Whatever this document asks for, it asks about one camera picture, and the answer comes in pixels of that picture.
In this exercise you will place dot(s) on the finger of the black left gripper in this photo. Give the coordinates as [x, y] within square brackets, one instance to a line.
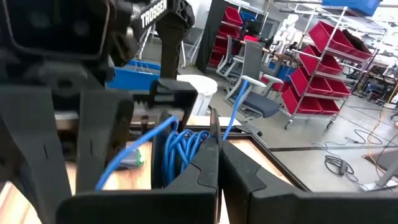
[34, 140]
[102, 130]

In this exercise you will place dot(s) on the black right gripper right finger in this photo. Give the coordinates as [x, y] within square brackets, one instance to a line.
[258, 202]

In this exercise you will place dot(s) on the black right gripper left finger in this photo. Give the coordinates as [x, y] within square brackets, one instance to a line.
[186, 202]

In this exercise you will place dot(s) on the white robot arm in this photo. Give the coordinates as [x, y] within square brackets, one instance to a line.
[287, 28]

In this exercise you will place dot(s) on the grey tool with green end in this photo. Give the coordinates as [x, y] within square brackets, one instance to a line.
[133, 160]

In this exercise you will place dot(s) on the blue plastic bin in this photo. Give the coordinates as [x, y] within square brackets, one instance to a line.
[133, 79]
[354, 6]

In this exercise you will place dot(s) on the grey office chair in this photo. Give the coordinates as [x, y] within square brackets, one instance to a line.
[228, 62]
[261, 104]

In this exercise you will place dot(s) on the white waste bin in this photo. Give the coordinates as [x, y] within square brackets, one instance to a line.
[202, 87]

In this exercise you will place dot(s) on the metal rack with red bins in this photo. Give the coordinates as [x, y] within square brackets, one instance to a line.
[314, 84]

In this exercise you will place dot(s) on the black floor mat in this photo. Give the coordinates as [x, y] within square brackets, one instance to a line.
[382, 158]

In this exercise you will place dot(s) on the black shelf with red bins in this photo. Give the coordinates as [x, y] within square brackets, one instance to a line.
[217, 37]

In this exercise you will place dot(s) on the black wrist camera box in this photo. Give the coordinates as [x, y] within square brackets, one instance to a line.
[56, 28]

